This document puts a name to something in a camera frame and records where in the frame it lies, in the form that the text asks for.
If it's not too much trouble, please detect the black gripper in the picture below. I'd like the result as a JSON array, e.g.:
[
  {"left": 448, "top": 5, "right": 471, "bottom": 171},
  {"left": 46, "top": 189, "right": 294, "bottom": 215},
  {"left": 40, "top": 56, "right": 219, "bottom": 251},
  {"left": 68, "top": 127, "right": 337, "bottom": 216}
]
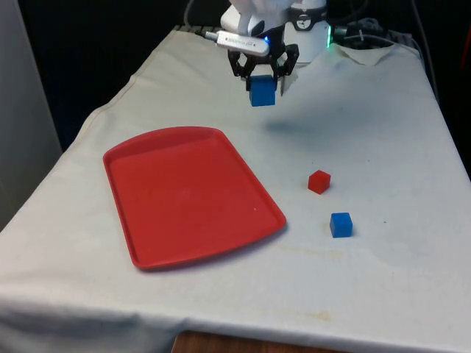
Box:
[{"left": 227, "top": 24, "right": 300, "bottom": 97}]

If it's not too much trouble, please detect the large blue cube block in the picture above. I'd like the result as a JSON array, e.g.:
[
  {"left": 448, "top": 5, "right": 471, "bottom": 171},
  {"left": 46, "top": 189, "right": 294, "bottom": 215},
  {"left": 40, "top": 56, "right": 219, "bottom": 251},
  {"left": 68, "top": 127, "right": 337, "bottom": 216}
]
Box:
[{"left": 249, "top": 74, "right": 277, "bottom": 107}]

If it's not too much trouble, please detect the small red cube block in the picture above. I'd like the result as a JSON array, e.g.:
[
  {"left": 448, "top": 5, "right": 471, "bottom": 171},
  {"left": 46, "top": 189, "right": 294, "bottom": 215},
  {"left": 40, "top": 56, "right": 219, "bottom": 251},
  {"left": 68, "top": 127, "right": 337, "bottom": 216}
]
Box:
[{"left": 307, "top": 169, "right": 332, "bottom": 195}]

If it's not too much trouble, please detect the red tray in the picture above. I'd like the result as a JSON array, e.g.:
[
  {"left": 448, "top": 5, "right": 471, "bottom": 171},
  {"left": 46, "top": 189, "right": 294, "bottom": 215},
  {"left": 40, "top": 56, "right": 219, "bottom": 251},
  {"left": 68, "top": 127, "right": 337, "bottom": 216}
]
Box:
[{"left": 102, "top": 126, "right": 288, "bottom": 273}]

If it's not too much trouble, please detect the small blue cube block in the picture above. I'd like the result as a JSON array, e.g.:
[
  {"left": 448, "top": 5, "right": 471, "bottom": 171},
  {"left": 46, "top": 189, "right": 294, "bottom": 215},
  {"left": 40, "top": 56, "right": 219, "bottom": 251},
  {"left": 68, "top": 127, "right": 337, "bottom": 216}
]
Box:
[{"left": 330, "top": 212, "right": 353, "bottom": 239}]

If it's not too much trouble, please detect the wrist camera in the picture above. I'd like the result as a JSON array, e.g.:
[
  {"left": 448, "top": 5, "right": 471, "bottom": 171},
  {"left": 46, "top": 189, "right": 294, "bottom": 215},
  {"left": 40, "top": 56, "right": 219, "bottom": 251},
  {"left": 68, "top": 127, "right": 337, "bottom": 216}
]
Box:
[{"left": 204, "top": 30, "right": 269, "bottom": 57}]

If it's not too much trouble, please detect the grey cable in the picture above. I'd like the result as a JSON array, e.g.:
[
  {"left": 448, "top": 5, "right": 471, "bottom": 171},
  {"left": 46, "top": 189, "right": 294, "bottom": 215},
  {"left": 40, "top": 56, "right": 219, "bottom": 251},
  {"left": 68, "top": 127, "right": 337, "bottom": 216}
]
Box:
[{"left": 344, "top": 29, "right": 441, "bottom": 100}]

